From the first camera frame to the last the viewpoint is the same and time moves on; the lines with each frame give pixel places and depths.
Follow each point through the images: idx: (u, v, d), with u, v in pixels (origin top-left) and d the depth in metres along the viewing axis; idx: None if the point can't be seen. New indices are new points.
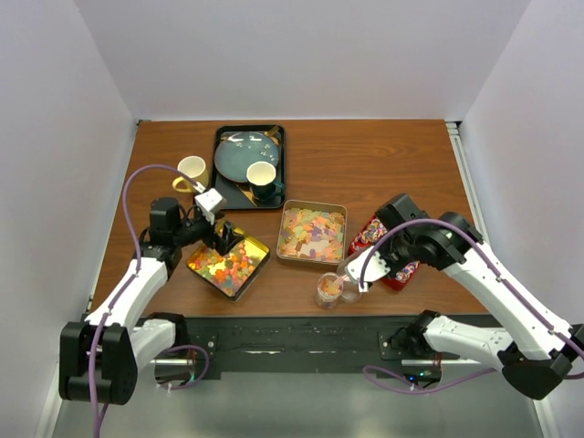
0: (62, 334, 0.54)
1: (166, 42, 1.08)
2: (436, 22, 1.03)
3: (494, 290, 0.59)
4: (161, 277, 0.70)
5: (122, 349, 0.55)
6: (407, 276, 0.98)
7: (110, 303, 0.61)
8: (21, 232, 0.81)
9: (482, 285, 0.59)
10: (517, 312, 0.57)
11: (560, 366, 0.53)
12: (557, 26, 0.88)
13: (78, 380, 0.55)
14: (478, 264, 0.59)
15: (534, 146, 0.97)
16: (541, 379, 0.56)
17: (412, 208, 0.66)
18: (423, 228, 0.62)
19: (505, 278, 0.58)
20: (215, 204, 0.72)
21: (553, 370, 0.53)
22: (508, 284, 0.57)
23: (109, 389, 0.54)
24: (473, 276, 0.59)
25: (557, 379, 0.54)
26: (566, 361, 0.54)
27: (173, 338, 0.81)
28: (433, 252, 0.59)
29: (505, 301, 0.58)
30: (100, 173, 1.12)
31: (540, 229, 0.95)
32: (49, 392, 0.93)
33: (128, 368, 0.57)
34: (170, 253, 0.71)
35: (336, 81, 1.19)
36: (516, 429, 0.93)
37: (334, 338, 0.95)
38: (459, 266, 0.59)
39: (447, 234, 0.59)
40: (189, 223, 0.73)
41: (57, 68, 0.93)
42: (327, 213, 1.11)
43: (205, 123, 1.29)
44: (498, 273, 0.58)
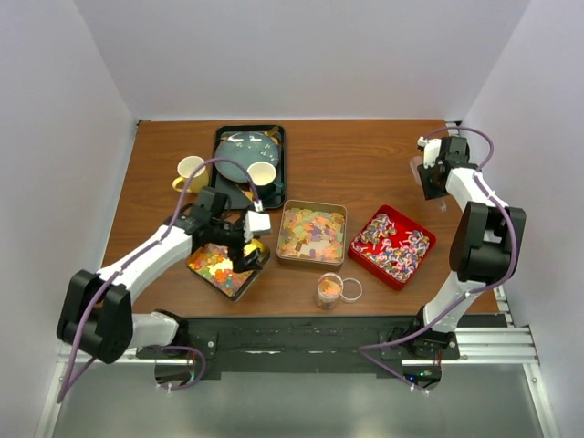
0: (73, 277, 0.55)
1: (166, 42, 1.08)
2: (436, 21, 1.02)
3: (465, 184, 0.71)
4: (184, 251, 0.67)
5: (120, 311, 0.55)
6: (407, 276, 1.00)
7: (125, 263, 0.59)
8: (21, 231, 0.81)
9: (456, 180, 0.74)
10: (474, 192, 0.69)
11: (478, 207, 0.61)
12: (557, 25, 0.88)
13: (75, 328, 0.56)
14: (465, 171, 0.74)
15: (535, 146, 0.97)
16: (464, 226, 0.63)
17: (460, 148, 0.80)
18: (454, 159, 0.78)
19: (476, 176, 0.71)
20: (260, 230, 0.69)
21: (469, 205, 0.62)
22: (478, 180, 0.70)
23: (95, 345, 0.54)
24: (456, 175, 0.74)
25: (469, 214, 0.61)
26: (485, 208, 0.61)
27: (169, 338, 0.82)
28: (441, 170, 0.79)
29: (469, 189, 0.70)
30: (99, 172, 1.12)
31: (540, 229, 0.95)
32: (49, 391, 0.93)
33: (120, 330, 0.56)
34: (198, 228, 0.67)
35: (336, 81, 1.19)
36: (516, 431, 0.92)
37: (334, 338, 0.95)
38: (452, 175, 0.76)
39: (457, 163, 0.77)
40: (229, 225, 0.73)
41: (57, 68, 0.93)
42: (327, 213, 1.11)
43: (206, 123, 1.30)
44: (475, 172, 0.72)
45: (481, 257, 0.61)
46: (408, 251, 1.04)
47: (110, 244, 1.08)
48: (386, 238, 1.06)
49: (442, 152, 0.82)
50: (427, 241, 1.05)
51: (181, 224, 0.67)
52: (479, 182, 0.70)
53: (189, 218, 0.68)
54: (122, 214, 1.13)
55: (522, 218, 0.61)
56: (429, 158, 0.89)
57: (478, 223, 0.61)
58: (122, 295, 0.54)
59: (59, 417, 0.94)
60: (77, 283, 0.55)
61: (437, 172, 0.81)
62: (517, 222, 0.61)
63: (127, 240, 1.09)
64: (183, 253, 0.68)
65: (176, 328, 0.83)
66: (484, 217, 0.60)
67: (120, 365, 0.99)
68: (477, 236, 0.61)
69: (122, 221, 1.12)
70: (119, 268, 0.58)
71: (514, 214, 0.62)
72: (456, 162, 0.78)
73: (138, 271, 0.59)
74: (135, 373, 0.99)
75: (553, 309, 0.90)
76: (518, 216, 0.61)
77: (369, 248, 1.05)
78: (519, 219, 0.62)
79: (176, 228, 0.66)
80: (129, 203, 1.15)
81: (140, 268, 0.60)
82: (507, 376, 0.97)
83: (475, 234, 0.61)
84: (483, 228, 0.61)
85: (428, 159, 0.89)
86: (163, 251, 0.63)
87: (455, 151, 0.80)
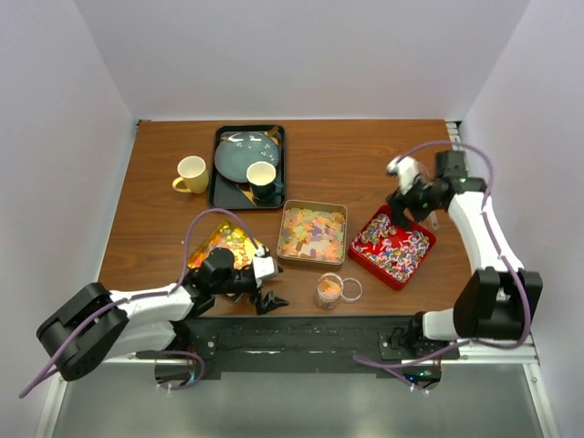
0: (88, 285, 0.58)
1: (166, 42, 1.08)
2: (436, 21, 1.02)
3: (470, 220, 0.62)
4: (180, 312, 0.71)
5: (109, 338, 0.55)
6: (407, 276, 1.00)
7: (135, 295, 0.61)
8: (22, 232, 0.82)
9: (461, 211, 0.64)
10: (479, 236, 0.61)
11: (486, 276, 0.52)
12: (557, 25, 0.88)
13: (58, 331, 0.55)
14: (474, 201, 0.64)
15: (535, 145, 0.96)
16: (471, 294, 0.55)
17: (461, 159, 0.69)
18: (457, 173, 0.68)
19: (485, 213, 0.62)
20: (265, 274, 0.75)
21: (476, 275, 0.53)
22: (485, 218, 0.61)
23: (66, 359, 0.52)
24: (459, 205, 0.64)
25: (477, 286, 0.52)
26: (495, 277, 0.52)
27: (162, 345, 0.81)
28: (444, 189, 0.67)
29: (474, 229, 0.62)
30: (99, 173, 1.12)
31: (541, 229, 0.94)
32: (49, 392, 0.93)
33: (98, 356, 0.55)
34: (199, 301, 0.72)
35: (336, 81, 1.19)
36: (516, 430, 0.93)
37: (334, 338, 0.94)
38: (455, 201, 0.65)
39: (463, 181, 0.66)
40: (241, 276, 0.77)
41: (57, 68, 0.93)
42: (327, 213, 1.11)
43: (205, 123, 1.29)
44: (484, 208, 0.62)
45: (489, 325, 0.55)
46: (408, 251, 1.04)
47: (110, 244, 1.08)
48: (386, 238, 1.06)
49: (437, 167, 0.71)
50: (427, 242, 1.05)
51: (189, 288, 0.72)
52: (487, 224, 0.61)
53: (196, 285, 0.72)
54: (123, 214, 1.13)
55: (539, 285, 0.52)
56: (405, 181, 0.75)
57: (486, 296, 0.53)
58: (119, 320, 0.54)
59: (59, 417, 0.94)
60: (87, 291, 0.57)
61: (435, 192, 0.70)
62: (534, 289, 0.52)
63: (127, 239, 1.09)
64: (177, 316, 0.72)
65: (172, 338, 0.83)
66: (494, 289, 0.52)
67: (121, 364, 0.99)
68: (484, 307, 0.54)
69: (122, 221, 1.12)
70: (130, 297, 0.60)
71: (528, 282, 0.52)
72: (460, 178, 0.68)
73: (140, 309, 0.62)
74: (135, 372, 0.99)
75: (553, 309, 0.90)
76: (534, 284, 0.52)
77: (369, 248, 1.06)
78: (536, 285, 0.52)
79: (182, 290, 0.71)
80: (129, 203, 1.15)
81: (143, 307, 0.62)
82: (507, 376, 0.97)
83: (483, 307, 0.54)
84: (491, 299, 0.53)
85: (405, 181, 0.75)
86: (166, 303, 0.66)
87: (455, 163, 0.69)
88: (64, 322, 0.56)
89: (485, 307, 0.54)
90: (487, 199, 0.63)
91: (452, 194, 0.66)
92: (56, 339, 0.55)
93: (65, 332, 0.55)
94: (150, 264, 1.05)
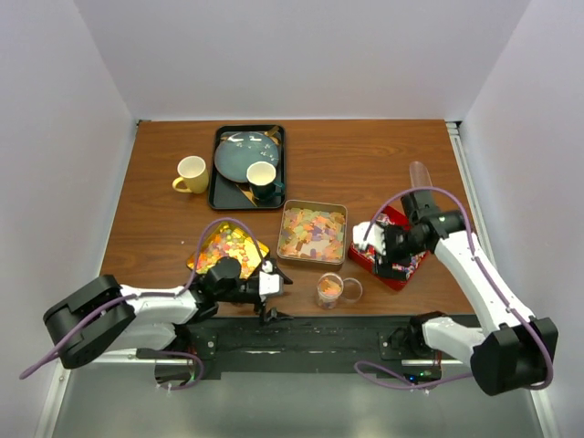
0: (100, 276, 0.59)
1: (166, 42, 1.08)
2: (436, 21, 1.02)
3: (464, 267, 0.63)
4: (182, 317, 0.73)
5: (115, 332, 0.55)
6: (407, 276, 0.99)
7: (144, 292, 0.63)
8: (22, 231, 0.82)
9: (456, 260, 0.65)
10: (480, 283, 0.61)
11: (504, 338, 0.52)
12: (557, 25, 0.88)
13: (66, 319, 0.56)
14: (460, 245, 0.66)
15: (535, 146, 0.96)
16: (490, 355, 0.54)
17: (428, 199, 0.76)
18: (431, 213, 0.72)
19: (477, 258, 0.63)
20: (270, 292, 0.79)
21: (495, 338, 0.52)
22: (481, 262, 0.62)
23: (70, 347, 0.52)
24: (450, 253, 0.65)
25: (498, 350, 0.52)
26: (513, 337, 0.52)
27: (161, 345, 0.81)
28: (426, 231, 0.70)
29: (473, 276, 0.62)
30: (99, 172, 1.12)
31: (540, 229, 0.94)
32: (50, 390, 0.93)
33: (101, 348, 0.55)
34: (203, 309, 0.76)
35: (336, 81, 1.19)
36: (516, 430, 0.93)
37: (334, 338, 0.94)
38: (441, 244, 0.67)
39: (442, 219, 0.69)
40: (246, 286, 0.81)
41: (57, 68, 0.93)
42: (327, 213, 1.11)
43: (205, 123, 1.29)
44: (474, 252, 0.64)
45: (516, 381, 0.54)
46: None
47: (110, 244, 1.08)
48: None
49: (410, 213, 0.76)
50: None
51: (194, 295, 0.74)
52: (483, 267, 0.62)
53: (202, 293, 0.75)
54: (123, 214, 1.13)
55: (554, 331, 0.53)
56: (377, 241, 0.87)
57: (509, 356, 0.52)
58: (127, 316, 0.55)
59: (59, 417, 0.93)
60: (98, 283, 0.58)
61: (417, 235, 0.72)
62: (549, 338, 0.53)
63: (127, 239, 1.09)
64: (180, 318, 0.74)
65: (172, 338, 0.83)
66: (514, 349, 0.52)
67: (121, 364, 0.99)
68: (510, 367, 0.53)
69: (122, 221, 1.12)
70: (139, 294, 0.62)
71: (543, 330, 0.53)
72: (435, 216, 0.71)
73: (147, 307, 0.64)
74: (135, 373, 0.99)
75: (553, 309, 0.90)
76: (550, 331, 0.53)
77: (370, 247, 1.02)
78: (552, 331, 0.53)
79: (188, 296, 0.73)
80: (129, 203, 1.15)
81: (151, 304, 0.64)
82: None
83: (508, 366, 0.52)
84: (514, 358, 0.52)
85: (378, 243, 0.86)
86: (172, 305, 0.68)
87: (424, 204, 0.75)
88: (71, 309, 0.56)
89: (510, 366, 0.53)
90: (474, 242, 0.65)
91: (433, 235, 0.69)
92: (60, 326, 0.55)
93: (70, 320, 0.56)
94: (150, 264, 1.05)
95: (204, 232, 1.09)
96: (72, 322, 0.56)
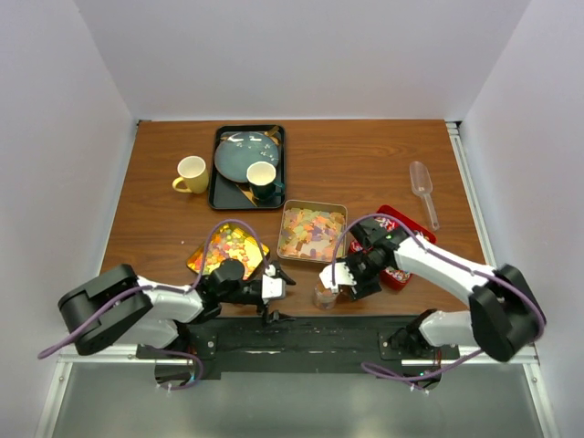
0: (120, 264, 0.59)
1: (167, 42, 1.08)
2: (435, 22, 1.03)
3: (423, 261, 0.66)
4: (188, 314, 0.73)
5: (131, 320, 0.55)
6: (407, 276, 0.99)
7: (160, 285, 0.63)
8: (21, 231, 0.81)
9: (414, 260, 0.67)
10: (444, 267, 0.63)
11: (482, 297, 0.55)
12: (557, 24, 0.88)
13: (81, 307, 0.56)
14: (411, 246, 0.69)
15: (534, 145, 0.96)
16: (480, 320, 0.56)
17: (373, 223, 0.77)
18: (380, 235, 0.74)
19: (430, 248, 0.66)
20: (272, 297, 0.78)
21: (476, 304, 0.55)
22: (432, 250, 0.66)
23: (87, 333, 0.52)
24: (405, 256, 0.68)
25: (484, 312, 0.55)
26: (488, 292, 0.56)
27: (161, 343, 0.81)
28: (382, 255, 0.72)
29: (434, 265, 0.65)
30: (100, 172, 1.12)
31: (540, 228, 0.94)
32: (49, 391, 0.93)
33: (117, 335, 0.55)
34: (204, 310, 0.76)
35: (336, 82, 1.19)
36: (516, 431, 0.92)
37: (334, 338, 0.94)
38: (399, 256, 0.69)
39: (389, 236, 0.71)
40: (249, 286, 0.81)
41: (57, 67, 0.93)
42: (327, 213, 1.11)
43: (206, 123, 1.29)
44: (423, 245, 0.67)
45: (518, 336, 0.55)
46: None
47: (110, 245, 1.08)
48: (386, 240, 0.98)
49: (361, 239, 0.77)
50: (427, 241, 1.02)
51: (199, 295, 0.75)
52: (437, 254, 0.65)
53: (207, 293, 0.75)
54: (123, 214, 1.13)
55: (516, 273, 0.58)
56: (343, 274, 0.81)
57: (495, 310, 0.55)
58: (144, 305, 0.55)
59: (59, 418, 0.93)
60: (116, 273, 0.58)
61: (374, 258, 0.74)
62: (517, 280, 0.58)
63: (127, 239, 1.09)
64: (185, 318, 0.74)
65: (173, 338, 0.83)
66: (495, 303, 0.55)
67: (121, 365, 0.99)
68: (502, 324, 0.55)
69: (122, 222, 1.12)
70: (154, 286, 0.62)
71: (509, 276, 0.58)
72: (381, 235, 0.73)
73: (159, 300, 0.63)
74: (135, 373, 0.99)
75: (553, 310, 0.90)
76: (513, 274, 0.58)
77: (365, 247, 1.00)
78: (515, 276, 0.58)
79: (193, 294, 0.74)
80: (129, 203, 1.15)
81: (164, 298, 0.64)
82: (507, 376, 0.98)
83: (501, 322, 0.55)
84: (500, 312, 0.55)
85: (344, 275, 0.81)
86: (182, 301, 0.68)
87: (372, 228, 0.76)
88: (88, 297, 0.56)
89: (502, 323, 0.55)
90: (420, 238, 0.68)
91: (391, 254, 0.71)
92: (76, 313, 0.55)
93: (86, 307, 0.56)
94: (150, 264, 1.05)
95: (204, 233, 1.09)
96: (87, 309, 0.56)
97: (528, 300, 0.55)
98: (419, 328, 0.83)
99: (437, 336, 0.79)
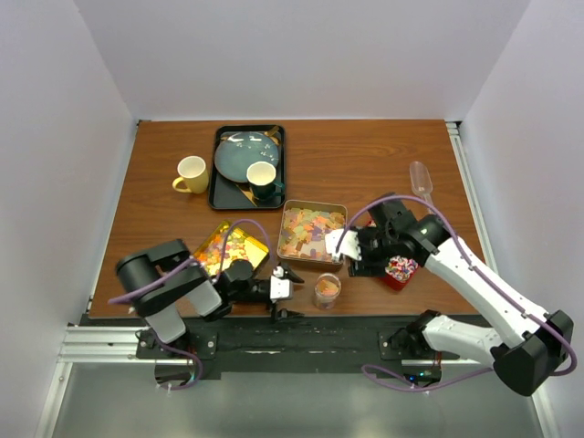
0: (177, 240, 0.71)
1: (167, 41, 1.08)
2: (435, 21, 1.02)
3: (466, 279, 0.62)
4: (208, 306, 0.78)
5: (186, 289, 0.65)
6: (407, 276, 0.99)
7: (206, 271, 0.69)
8: (21, 231, 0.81)
9: (454, 273, 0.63)
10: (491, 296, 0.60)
11: (533, 348, 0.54)
12: (557, 24, 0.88)
13: (137, 270, 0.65)
14: (453, 255, 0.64)
15: (535, 145, 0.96)
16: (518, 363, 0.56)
17: (401, 208, 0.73)
18: (407, 224, 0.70)
19: (476, 267, 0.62)
20: (278, 297, 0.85)
21: (526, 354, 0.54)
22: (480, 271, 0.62)
23: (151, 294, 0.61)
24: (444, 265, 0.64)
25: (532, 363, 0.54)
26: (539, 343, 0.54)
27: (168, 337, 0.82)
28: (411, 248, 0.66)
29: (480, 289, 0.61)
30: (100, 172, 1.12)
31: (540, 228, 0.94)
32: (49, 390, 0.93)
33: (171, 300, 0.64)
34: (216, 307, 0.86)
35: (336, 81, 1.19)
36: (516, 431, 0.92)
37: (334, 338, 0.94)
38: (433, 258, 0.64)
39: (422, 231, 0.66)
40: (257, 286, 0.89)
41: (56, 67, 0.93)
42: (327, 213, 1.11)
43: (205, 123, 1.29)
44: (471, 262, 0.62)
45: (544, 376, 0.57)
46: None
47: (110, 245, 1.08)
48: None
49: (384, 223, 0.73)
50: None
51: None
52: (484, 276, 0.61)
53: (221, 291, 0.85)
54: (123, 214, 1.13)
55: (568, 321, 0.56)
56: (350, 245, 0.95)
57: (540, 362, 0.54)
58: (199, 277, 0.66)
59: (59, 417, 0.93)
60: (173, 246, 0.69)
61: (400, 246, 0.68)
62: (567, 329, 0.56)
63: (127, 239, 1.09)
64: (203, 309, 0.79)
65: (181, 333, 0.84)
66: (542, 355, 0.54)
67: (121, 365, 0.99)
68: (539, 370, 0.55)
69: (122, 222, 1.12)
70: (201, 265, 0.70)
71: (560, 325, 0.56)
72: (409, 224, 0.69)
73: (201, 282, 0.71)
74: (135, 373, 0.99)
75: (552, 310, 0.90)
76: (565, 324, 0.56)
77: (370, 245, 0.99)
78: (566, 324, 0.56)
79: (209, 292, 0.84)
80: (128, 203, 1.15)
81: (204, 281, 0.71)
82: None
83: (538, 370, 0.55)
84: (542, 362, 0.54)
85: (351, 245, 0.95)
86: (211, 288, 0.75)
87: (397, 213, 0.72)
88: (146, 261, 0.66)
89: (539, 370, 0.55)
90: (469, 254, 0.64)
91: (421, 248, 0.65)
92: (131, 274, 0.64)
93: (140, 270, 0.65)
94: None
95: (204, 233, 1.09)
96: (141, 272, 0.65)
97: (573, 354, 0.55)
98: (422, 332, 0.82)
99: (443, 347, 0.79)
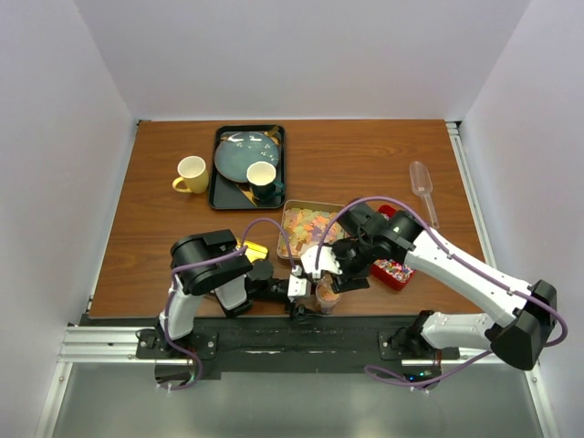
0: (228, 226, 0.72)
1: (166, 42, 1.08)
2: (435, 21, 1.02)
3: (447, 268, 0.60)
4: (233, 301, 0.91)
5: (233, 275, 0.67)
6: (407, 276, 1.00)
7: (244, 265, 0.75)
8: (20, 231, 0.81)
9: (434, 265, 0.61)
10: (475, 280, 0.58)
11: (526, 323, 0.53)
12: (557, 23, 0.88)
13: (190, 253, 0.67)
14: (428, 245, 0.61)
15: (534, 145, 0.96)
16: (514, 341, 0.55)
17: (367, 209, 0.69)
18: (379, 226, 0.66)
19: (454, 255, 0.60)
20: (297, 293, 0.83)
21: (519, 330, 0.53)
22: (459, 257, 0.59)
23: (203, 276, 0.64)
24: (422, 258, 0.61)
25: (527, 338, 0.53)
26: (529, 318, 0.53)
27: (172, 331, 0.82)
28: (388, 249, 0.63)
29: (463, 274, 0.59)
30: (100, 173, 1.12)
31: (540, 228, 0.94)
32: (49, 391, 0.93)
33: (218, 283, 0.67)
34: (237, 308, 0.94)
35: (336, 81, 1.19)
36: (516, 430, 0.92)
37: (333, 338, 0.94)
38: (411, 255, 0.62)
39: (397, 229, 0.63)
40: (277, 286, 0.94)
41: (56, 67, 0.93)
42: (327, 213, 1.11)
43: (206, 123, 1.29)
44: (448, 251, 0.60)
45: (540, 349, 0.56)
46: None
47: (110, 245, 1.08)
48: None
49: (353, 227, 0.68)
50: None
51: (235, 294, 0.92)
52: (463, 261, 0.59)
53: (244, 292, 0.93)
54: (123, 214, 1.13)
55: (550, 288, 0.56)
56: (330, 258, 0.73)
57: (535, 336, 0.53)
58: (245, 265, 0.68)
59: (59, 418, 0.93)
60: (225, 234, 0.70)
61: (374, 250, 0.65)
62: (552, 297, 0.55)
63: (127, 239, 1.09)
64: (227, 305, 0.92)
65: (188, 332, 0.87)
66: (537, 328, 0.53)
67: (121, 365, 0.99)
68: (537, 344, 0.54)
69: (123, 222, 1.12)
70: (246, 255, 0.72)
71: (545, 294, 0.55)
72: (380, 225, 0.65)
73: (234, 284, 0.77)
74: (135, 373, 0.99)
75: None
76: (548, 291, 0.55)
77: None
78: (549, 291, 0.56)
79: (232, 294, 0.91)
80: (128, 203, 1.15)
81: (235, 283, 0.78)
82: (507, 375, 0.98)
83: (536, 344, 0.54)
84: (537, 336, 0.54)
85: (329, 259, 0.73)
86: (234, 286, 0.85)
87: (366, 217, 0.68)
88: (195, 245, 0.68)
89: (536, 343, 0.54)
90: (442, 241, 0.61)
91: (398, 249, 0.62)
92: (185, 255, 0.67)
93: (192, 254, 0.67)
94: (151, 264, 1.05)
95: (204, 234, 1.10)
96: (195, 255, 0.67)
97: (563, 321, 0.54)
98: (421, 332, 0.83)
99: (442, 340, 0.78)
